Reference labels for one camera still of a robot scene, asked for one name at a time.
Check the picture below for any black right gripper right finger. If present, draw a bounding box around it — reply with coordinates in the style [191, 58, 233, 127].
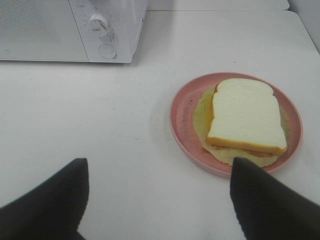
[230, 157, 320, 240]

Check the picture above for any round door release button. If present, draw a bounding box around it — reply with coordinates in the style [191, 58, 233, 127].
[98, 44, 117, 59]

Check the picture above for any pink round plate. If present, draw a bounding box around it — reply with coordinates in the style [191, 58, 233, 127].
[169, 72, 303, 178]

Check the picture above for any white lower microwave knob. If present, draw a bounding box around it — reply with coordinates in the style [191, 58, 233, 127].
[87, 13, 112, 38]

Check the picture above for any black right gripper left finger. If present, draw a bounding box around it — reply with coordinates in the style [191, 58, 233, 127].
[0, 158, 90, 240]

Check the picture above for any white microwave oven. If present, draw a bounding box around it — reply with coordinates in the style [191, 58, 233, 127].
[0, 0, 148, 63]

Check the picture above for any white microwave door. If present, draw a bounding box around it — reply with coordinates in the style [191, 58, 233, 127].
[0, 0, 88, 62]

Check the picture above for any white bread sandwich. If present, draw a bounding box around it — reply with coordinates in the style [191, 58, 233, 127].
[193, 78, 291, 167]

